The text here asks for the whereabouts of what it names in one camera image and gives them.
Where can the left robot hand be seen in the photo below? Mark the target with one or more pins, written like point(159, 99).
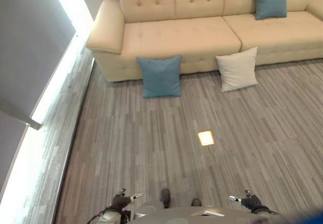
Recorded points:
point(120, 200)

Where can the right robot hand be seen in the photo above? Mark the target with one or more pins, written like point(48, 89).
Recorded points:
point(249, 200)

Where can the cream tufted sectional sofa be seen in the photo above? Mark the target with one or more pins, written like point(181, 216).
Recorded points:
point(181, 34)

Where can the dark left robot foot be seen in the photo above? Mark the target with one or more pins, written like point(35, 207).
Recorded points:
point(165, 196)

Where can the dark robot foot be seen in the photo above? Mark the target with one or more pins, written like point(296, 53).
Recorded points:
point(165, 196)
point(196, 202)

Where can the dark right robot foot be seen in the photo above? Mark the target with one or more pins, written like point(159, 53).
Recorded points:
point(196, 202)

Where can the silver robot body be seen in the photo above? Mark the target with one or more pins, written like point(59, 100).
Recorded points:
point(191, 215)

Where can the white baseboard light strip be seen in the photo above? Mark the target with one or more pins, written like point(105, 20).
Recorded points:
point(40, 100)

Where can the blue square cushion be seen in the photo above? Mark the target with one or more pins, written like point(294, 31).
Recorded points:
point(161, 77)
point(270, 0)

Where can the white square cushion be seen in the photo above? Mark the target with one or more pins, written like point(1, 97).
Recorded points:
point(237, 69)

